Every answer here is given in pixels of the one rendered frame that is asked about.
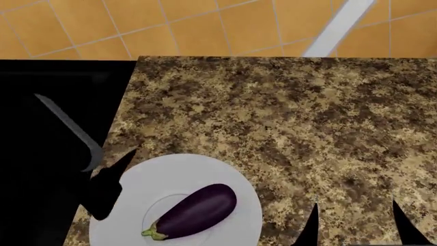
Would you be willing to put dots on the black stove top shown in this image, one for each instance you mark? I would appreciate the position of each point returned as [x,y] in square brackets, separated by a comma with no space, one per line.
[44,115]

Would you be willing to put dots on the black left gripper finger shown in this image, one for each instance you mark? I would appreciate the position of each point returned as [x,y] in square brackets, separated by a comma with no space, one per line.
[124,160]

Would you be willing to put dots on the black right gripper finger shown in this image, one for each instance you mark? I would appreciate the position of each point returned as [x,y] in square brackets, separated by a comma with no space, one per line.
[406,225]
[310,228]

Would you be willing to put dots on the white round plate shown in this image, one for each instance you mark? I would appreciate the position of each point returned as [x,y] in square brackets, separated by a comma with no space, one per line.
[218,176]

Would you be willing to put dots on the purple eggplant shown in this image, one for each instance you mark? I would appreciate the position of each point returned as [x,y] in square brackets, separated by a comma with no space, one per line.
[199,210]

